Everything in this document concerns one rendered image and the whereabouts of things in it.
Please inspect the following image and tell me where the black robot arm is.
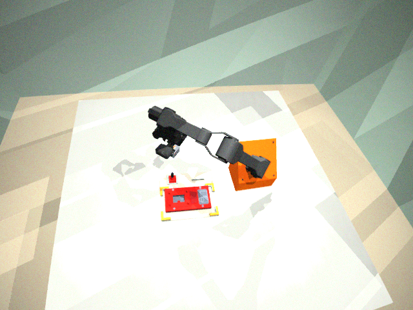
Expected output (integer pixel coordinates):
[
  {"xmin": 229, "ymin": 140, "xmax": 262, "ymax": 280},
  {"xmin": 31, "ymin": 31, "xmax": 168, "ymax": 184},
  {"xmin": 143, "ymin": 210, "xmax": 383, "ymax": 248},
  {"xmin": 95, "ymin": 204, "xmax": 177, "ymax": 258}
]
[{"xmin": 148, "ymin": 106, "xmax": 271, "ymax": 179}]

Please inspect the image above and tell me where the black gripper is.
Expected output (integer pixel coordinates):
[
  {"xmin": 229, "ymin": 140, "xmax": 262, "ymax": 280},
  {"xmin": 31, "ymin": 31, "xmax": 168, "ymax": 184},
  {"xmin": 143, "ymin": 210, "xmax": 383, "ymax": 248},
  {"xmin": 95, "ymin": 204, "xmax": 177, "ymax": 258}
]
[{"xmin": 155, "ymin": 130, "xmax": 187, "ymax": 159}]

